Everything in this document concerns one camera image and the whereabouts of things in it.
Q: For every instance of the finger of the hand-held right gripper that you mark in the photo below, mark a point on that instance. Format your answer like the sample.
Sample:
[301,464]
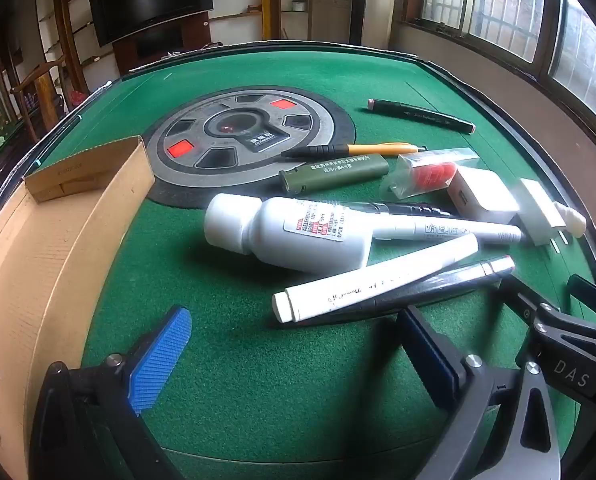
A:
[520,294]
[590,287]

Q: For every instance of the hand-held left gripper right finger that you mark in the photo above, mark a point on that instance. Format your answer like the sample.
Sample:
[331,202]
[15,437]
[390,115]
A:
[423,345]

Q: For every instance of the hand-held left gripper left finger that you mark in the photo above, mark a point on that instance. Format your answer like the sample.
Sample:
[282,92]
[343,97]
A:
[163,355]

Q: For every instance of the black silver pen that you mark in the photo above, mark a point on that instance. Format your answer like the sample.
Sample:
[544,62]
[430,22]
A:
[428,287]

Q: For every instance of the small white rounded cap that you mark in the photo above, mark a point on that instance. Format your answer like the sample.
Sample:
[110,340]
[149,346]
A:
[573,220]

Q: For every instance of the thick white marker pen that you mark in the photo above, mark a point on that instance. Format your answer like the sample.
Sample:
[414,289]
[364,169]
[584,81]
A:
[378,275]

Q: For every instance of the white plug adapter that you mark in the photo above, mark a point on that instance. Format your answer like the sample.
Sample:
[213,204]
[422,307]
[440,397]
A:
[538,210]

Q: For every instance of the thin white marker pen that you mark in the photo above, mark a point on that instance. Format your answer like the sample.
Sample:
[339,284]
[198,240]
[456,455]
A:
[453,230]

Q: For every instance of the slim black pen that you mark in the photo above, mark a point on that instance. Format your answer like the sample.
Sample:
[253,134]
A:
[418,208]

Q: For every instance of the brown cardboard box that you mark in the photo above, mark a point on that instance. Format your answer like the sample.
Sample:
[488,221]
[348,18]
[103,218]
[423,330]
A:
[38,270]

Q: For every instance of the clear plastic box red insert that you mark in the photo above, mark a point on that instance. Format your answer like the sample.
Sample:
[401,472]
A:
[428,172]

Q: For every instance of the white plastic bottle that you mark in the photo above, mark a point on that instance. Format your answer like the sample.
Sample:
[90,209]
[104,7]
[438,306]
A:
[268,230]

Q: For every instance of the white cube charger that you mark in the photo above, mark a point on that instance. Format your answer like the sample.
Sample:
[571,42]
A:
[483,192]

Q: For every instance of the green lighter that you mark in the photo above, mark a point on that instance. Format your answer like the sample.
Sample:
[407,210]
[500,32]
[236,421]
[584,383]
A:
[338,172]

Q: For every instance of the yellow black ballpoint pen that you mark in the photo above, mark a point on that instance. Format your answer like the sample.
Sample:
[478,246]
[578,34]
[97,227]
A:
[373,149]

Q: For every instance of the black marker pen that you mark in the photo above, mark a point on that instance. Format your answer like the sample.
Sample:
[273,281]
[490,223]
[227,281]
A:
[423,112]

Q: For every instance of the round grey table dial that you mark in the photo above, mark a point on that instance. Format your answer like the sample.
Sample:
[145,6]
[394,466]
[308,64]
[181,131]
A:
[248,130]

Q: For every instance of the brown framed window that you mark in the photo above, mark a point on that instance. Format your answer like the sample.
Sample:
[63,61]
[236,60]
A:
[503,5]

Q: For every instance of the wooden chair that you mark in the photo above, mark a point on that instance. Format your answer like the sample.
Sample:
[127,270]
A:
[43,85]

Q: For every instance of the wooden television cabinet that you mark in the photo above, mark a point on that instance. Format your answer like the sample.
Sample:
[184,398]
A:
[158,42]

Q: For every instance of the black flat television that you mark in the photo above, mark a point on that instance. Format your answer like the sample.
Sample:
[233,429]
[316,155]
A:
[153,0]

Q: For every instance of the small shelf jar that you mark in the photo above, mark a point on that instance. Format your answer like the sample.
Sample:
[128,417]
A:
[299,5]

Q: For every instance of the yellow wooden post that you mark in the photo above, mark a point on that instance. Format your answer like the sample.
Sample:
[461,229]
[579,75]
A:
[270,0]

